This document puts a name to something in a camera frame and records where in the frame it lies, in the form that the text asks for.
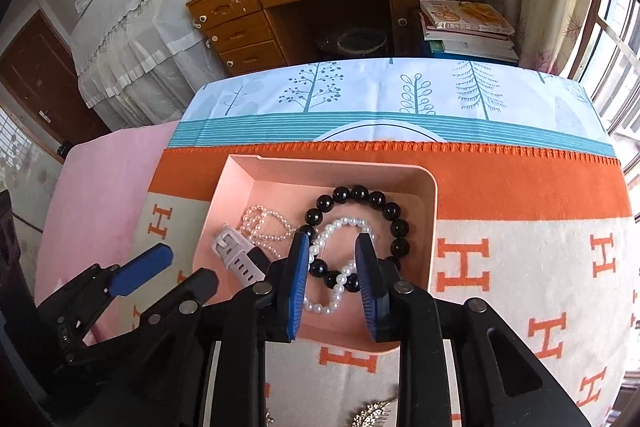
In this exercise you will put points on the pink blanket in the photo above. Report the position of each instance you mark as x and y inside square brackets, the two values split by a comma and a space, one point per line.
[100, 187]

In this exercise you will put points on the window frame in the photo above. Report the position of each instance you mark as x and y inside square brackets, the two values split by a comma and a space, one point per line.
[615, 7]

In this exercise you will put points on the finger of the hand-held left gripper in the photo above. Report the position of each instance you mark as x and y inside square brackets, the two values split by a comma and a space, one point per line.
[142, 269]
[185, 294]

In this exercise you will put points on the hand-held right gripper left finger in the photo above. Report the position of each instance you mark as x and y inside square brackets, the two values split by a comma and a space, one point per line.
[298, 287]

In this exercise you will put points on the pink plastic tray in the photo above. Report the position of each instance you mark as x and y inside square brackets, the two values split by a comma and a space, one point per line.
[280, 187]

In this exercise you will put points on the round basket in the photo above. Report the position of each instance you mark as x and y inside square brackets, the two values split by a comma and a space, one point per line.
[360, 39]

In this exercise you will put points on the white lace cover cloth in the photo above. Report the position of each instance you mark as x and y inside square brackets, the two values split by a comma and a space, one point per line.
[130, 32]

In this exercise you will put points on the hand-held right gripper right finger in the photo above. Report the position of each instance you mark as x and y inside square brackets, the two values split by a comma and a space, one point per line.
[369, 292]

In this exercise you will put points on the blue tree print sheet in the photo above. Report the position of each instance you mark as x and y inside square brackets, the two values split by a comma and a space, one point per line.
[360, 97]

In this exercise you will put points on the brown wooden door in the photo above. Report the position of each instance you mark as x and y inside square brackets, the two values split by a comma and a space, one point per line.
[40, 77]

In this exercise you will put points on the orange and white blanket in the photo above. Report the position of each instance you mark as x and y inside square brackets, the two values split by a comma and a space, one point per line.
[500, 187]

